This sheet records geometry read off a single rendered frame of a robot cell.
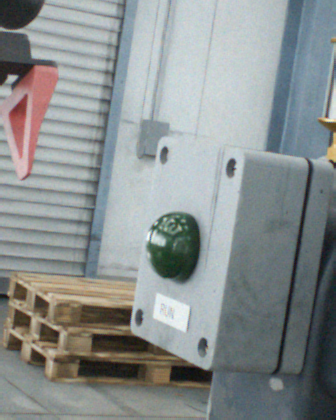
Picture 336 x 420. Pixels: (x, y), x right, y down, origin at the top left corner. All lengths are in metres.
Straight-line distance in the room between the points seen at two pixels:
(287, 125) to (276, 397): 8.94
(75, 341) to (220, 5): 3.84
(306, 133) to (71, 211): 1.89
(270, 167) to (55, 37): 8.07
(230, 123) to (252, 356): 8.79
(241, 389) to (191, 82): 8.55
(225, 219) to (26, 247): 8.11
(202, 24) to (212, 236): 8.64
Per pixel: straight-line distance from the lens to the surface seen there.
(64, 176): 8.60
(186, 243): 0.49
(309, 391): 0.51
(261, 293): 0.48
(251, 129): 9.36
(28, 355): 6.45
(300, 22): 9.51
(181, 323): 0.50
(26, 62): 0.86
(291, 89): 9.47
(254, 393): 0.53
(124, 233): 8.93
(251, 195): 0.47
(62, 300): 6.05
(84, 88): 8.63
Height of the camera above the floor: 1.33
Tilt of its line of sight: 3 degrees down
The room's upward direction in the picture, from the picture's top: 9 degrees clockwise
